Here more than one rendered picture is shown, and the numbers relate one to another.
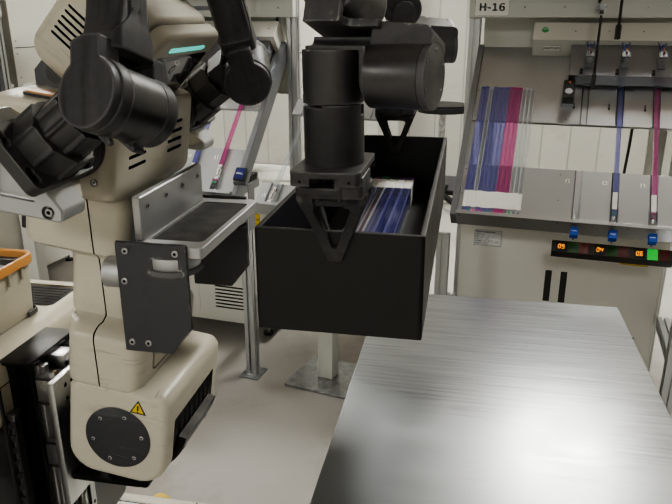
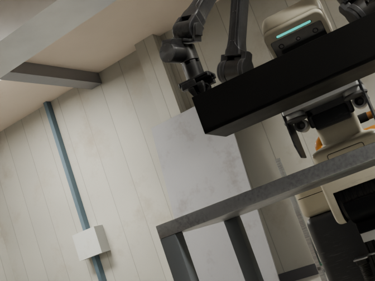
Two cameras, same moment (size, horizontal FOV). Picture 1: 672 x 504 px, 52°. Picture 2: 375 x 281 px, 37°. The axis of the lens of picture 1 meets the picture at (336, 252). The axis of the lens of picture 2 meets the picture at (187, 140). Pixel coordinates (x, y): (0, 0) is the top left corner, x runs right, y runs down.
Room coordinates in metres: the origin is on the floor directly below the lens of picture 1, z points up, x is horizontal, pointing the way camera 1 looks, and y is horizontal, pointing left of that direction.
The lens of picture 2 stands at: (0.86, -1.59, 0.73)
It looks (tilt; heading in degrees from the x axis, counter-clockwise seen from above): 10 degrees up; 101
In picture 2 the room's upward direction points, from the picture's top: 20 degrees counter-clockwise
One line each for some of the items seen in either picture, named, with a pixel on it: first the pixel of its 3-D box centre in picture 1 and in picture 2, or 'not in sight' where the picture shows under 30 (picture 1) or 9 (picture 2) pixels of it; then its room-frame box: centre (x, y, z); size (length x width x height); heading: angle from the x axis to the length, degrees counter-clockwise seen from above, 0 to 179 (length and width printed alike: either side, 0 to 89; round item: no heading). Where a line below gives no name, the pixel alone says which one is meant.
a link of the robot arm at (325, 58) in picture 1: (339, 76); (186, 55); (0.65, 0.00, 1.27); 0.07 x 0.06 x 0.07; 63
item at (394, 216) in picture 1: (375, 227); not in sight; (0.92, -0.06, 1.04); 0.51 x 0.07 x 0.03; 169
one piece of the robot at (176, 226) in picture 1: (183, 249); (327, 111); (0.98, 0.23, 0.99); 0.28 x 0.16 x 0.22; 169
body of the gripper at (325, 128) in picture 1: (334, 142); (194, 73); (0.65, 0.00, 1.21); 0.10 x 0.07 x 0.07; 169
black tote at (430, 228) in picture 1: (375, 209); (299, 77); (0.92, -0.06, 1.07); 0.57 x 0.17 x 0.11; 169
